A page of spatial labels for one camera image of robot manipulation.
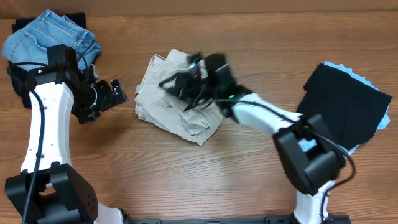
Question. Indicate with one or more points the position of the black garment right pile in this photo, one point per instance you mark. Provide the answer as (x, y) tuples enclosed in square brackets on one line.
[(342, 102)]

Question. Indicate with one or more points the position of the light blue printed shirt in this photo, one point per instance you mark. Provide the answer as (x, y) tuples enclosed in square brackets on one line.
[(382, 121)]

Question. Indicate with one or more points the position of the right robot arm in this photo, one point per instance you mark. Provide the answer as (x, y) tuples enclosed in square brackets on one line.
[(311, 160)]

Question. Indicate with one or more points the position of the folded black garment left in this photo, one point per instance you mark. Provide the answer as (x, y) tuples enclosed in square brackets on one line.
[(18, 84)]

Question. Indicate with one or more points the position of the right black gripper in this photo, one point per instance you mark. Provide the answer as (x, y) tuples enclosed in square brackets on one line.
[(183, 84)]

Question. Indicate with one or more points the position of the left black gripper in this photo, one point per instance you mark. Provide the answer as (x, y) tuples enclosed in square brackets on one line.
[(109, 99)]

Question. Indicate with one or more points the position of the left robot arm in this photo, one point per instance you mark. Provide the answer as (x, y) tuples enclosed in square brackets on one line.
[(48, 188)]

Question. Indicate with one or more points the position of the folded blue denim jeans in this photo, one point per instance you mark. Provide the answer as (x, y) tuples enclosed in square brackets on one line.
[(29, 44)]

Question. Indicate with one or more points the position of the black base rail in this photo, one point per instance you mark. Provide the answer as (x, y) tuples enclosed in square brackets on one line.
[(205, 221)]

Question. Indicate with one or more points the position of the beige khaki shorts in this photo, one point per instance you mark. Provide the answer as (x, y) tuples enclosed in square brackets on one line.
[(156, 106)]

